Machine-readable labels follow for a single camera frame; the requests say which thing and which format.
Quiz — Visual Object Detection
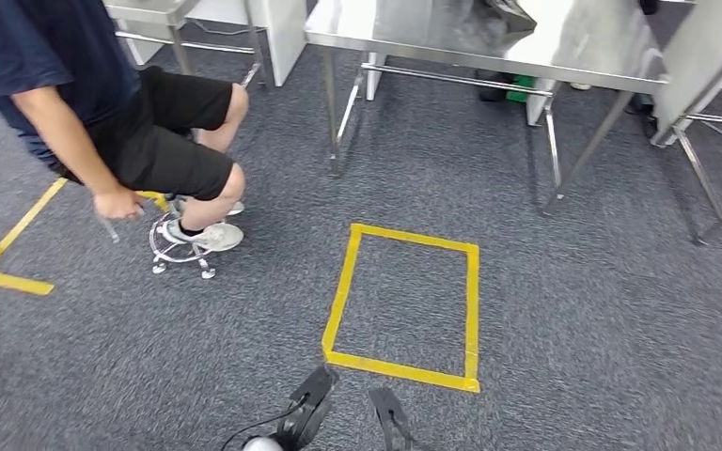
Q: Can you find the stainless steel workbench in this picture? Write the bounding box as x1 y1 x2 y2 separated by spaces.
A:
103 0 269 88
303 0 670 216
650 24 722 247

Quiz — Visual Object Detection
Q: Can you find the yellow floor tape square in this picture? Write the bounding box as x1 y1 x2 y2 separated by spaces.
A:
322 223 481 395

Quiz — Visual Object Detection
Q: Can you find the chrome stool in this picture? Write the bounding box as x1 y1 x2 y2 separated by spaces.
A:
149 193 219 280

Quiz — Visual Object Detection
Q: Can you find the black rounded object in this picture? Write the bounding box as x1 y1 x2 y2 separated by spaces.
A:
478 71 515 104

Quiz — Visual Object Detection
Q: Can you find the green box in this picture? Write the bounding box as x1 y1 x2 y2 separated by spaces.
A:
505 74 537 104

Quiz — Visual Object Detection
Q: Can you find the person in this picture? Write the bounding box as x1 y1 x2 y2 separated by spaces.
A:
0 0 250 254

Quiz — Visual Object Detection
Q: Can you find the yellow floor tape outline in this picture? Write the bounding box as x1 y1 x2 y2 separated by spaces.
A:
0 177 172 297

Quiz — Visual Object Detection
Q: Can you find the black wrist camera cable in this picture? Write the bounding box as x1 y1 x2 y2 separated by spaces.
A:
220 404 306 451

